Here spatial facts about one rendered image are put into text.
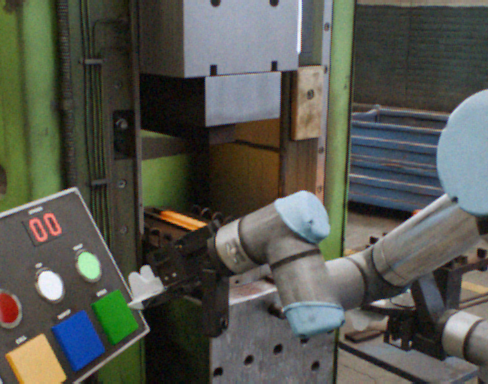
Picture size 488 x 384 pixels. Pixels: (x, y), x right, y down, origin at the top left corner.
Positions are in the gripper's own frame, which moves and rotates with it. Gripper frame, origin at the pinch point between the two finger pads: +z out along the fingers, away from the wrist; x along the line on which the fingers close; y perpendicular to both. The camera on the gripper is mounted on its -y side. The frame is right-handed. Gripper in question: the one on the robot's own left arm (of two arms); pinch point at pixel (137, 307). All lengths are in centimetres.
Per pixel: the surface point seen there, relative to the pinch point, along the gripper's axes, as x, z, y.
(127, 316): -2.1, 4.5, -1.0
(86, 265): 0.8, 4.8, 9.7
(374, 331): -76, -3, -38
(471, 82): -874, 80, -6
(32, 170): -13.7, 18.4, 30.0
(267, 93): -50, -16, 24
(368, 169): -430, 97, -22
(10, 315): 20.1, 4.8, 8.2
